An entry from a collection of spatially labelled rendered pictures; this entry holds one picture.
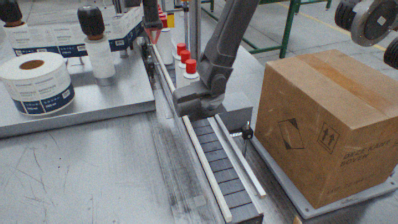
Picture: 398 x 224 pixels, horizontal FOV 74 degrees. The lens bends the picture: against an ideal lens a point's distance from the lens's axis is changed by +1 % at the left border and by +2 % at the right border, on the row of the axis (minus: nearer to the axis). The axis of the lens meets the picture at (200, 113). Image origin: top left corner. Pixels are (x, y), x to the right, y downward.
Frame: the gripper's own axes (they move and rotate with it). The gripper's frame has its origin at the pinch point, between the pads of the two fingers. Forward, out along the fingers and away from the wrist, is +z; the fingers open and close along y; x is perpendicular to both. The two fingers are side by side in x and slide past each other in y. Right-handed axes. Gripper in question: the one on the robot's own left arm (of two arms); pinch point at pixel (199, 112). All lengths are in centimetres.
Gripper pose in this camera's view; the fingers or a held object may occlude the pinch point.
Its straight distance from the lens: 84.0
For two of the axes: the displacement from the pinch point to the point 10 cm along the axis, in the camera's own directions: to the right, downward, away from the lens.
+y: -9.5, 1.9, -2.4
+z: -2.0, 2.3, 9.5
